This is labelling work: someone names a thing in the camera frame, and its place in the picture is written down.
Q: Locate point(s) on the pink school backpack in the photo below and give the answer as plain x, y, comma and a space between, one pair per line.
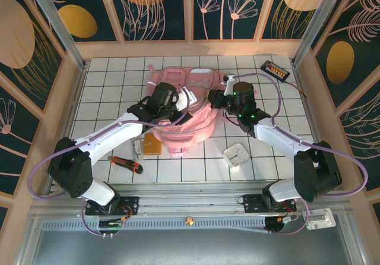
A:
190, 134

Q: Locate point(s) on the orange square pad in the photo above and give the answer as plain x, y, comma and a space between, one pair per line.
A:
152, 146

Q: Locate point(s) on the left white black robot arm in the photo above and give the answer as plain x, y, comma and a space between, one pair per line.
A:
71, 170

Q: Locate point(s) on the black board with yellow connectors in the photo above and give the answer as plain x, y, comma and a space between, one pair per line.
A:
275, 71

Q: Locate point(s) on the clear plastic case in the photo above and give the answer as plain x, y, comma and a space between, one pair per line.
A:
138, 150

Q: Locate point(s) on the white square alarm clock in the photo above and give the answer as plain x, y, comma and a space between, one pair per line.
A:
236, 155

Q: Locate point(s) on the orange black utility knife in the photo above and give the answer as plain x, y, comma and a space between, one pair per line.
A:
127, 164

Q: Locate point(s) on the small brass knob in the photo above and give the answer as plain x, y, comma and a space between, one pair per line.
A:
188, 220

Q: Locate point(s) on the black controller board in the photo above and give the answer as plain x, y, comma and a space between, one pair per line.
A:
279, 224
111, 224

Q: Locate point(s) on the clear acrylic block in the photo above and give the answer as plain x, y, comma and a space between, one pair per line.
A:
320, 219

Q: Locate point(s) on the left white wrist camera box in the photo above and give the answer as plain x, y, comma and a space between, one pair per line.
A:
188, 98

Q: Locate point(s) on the aluminium mounting rail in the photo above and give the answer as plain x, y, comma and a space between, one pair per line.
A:
190, 199

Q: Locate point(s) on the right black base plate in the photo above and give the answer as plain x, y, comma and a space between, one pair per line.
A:
252, 202

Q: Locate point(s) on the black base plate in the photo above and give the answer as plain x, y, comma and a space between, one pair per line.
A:
252, 202
130, 205

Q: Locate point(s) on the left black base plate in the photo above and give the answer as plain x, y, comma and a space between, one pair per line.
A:
130, 205

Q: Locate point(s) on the aluminium frame post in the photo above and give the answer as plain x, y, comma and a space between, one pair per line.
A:
317, 21
59, 30

